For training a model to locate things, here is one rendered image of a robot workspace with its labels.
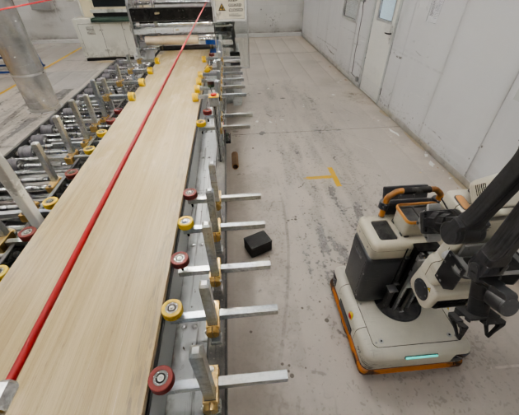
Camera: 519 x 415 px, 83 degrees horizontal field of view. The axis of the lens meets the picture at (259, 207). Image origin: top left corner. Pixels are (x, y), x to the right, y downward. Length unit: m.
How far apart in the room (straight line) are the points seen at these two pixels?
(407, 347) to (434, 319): 0.28
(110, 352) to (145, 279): 0.30
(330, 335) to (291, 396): 0.46
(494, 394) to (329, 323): 0.98
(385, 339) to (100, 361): 1.43
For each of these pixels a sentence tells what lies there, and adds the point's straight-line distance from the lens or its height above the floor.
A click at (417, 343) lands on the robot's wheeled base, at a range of 2.00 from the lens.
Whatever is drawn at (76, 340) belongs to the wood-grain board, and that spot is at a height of 0.90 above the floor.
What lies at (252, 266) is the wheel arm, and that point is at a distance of 1.41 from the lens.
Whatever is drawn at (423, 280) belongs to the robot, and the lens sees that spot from 1.60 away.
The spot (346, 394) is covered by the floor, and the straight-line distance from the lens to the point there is 2.07.
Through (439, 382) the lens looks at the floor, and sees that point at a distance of 2.28.
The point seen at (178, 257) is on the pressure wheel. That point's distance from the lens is 1.38.
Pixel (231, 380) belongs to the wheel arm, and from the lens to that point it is 1.16.
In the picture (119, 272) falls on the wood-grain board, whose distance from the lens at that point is 1.43.
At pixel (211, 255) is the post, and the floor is 0.97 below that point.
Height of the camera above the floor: 1.92
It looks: 40 degrees down
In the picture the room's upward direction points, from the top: 1 degrees counter-clockwise
